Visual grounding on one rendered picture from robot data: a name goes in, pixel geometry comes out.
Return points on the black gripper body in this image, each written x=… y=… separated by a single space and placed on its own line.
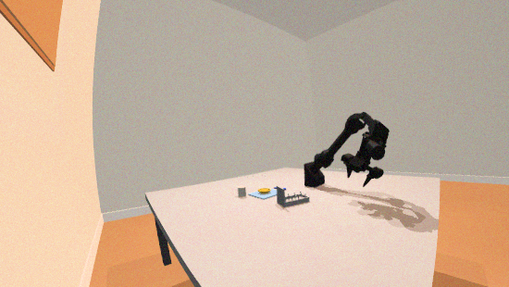
x=374 y=172

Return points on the yellow round plate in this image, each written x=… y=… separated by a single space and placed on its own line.
x=264 y=190

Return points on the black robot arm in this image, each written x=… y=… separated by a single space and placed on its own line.
x=373 y=143

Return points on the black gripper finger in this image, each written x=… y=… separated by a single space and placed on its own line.
x=368 y=178
x=349 y=172

